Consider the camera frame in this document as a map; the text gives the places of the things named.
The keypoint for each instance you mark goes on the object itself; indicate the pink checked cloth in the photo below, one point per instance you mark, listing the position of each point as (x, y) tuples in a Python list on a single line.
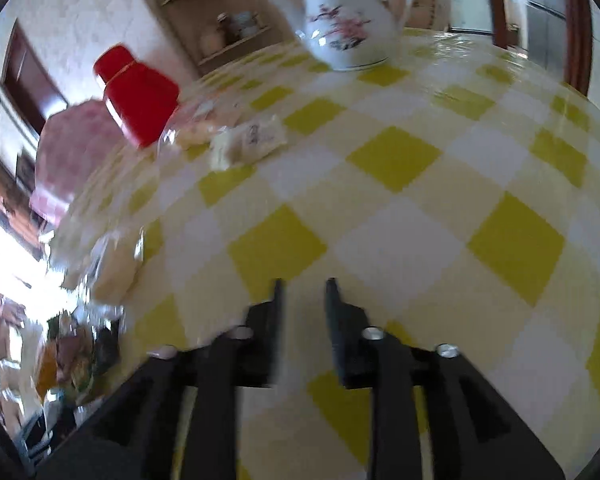
[(70, 160)]

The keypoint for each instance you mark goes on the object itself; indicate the red thermos flask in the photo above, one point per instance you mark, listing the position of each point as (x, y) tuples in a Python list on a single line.
[(140, 95)]

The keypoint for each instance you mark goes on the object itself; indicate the clear white pastry packet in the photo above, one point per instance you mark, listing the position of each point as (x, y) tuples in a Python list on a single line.
[(195, 127)]

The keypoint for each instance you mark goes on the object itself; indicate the clear grey snack packet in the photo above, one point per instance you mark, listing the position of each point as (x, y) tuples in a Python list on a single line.
[(112, 270)]

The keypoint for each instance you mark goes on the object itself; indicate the wooden corner shelf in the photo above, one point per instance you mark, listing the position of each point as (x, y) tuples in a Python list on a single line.
[(205, 10)]

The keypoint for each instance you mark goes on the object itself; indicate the white cream cake packet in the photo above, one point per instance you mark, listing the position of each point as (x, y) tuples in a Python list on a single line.
[(250, 142)]

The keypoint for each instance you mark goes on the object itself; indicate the white floral teapot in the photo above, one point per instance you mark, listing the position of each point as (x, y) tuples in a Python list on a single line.
[(350, 25)]

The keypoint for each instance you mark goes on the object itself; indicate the wooden framed glass door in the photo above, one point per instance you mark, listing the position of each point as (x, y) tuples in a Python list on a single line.
[(575, 20)]

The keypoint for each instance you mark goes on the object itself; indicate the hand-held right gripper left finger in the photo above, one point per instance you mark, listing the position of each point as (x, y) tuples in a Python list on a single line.
[(265, 332)]

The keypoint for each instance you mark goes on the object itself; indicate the dark wooden door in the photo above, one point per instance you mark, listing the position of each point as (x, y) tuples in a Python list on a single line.
[(25, 75)]

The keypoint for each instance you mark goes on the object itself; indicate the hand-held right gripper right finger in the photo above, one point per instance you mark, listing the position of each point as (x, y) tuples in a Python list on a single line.
[(345, 340)]

